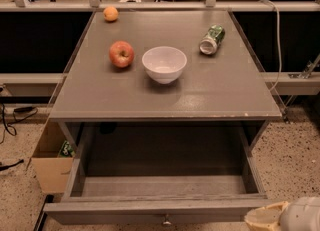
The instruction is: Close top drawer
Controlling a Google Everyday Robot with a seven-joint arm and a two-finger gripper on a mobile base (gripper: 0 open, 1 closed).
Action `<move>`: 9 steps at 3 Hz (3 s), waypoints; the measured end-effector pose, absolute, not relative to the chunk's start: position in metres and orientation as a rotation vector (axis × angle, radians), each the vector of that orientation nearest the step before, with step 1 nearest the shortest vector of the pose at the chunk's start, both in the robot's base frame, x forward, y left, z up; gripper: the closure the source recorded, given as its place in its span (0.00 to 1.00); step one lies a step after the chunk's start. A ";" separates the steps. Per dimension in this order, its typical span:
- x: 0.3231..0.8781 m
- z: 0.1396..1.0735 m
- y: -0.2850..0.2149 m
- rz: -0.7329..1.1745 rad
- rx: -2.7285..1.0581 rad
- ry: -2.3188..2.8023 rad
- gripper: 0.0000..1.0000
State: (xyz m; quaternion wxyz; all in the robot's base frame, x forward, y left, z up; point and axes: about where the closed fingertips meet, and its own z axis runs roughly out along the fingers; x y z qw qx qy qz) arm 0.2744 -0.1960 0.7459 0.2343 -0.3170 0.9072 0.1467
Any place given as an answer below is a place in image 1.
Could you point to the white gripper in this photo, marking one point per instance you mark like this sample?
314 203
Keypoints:
301 215

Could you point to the grey top drawer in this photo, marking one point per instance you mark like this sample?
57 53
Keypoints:
139 172

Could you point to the metal drawer knob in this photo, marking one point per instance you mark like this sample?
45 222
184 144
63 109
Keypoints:
166 222

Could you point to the grey wooden drawer cabinet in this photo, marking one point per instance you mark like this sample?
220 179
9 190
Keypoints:
225 86

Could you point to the white bowl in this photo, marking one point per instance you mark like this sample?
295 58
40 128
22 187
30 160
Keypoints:
164 64

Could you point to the green soda can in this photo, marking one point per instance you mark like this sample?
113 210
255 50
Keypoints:
211 41

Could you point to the green chip bag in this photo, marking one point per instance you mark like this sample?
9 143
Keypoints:
66 150

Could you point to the cardboard box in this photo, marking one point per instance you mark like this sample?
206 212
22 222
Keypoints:
52 169

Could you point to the red apple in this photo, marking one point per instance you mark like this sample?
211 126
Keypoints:
121 54

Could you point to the orange fruit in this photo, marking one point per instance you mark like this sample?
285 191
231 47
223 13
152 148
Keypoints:
110 14

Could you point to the metal clamp bracket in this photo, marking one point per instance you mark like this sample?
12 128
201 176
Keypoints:
309 68

